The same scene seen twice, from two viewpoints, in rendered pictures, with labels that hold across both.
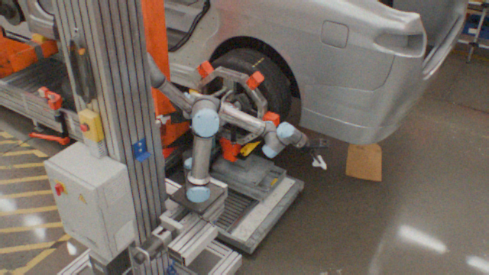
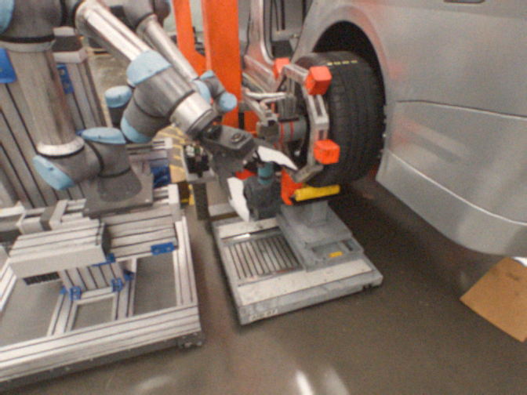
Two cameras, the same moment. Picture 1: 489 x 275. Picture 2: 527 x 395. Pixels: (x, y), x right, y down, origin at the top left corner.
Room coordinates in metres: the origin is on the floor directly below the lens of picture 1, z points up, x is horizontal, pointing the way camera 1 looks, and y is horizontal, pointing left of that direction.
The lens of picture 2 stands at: (1.53, -0.75, 1.42)
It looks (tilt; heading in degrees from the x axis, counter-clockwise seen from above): 34 degrees down; 40
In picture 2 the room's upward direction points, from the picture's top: straight up
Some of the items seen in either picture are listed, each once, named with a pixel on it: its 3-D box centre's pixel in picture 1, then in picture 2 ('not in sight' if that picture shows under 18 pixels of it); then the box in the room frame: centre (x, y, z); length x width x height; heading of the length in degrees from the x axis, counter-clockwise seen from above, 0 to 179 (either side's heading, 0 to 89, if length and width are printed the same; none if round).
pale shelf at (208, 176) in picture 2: not in sight; (196, 165); (2.66, 0.79, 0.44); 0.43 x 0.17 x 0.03; 58
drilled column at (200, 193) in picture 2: not in sight; (199, 191); (2.68, 0.82, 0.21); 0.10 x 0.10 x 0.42; 58
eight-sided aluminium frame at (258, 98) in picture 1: (231, 106); (295, 126); (2.78, 0.09, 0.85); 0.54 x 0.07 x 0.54; 58
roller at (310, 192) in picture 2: (252, 143); (317, 191); (2.80, -0.06, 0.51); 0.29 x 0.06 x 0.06; 148
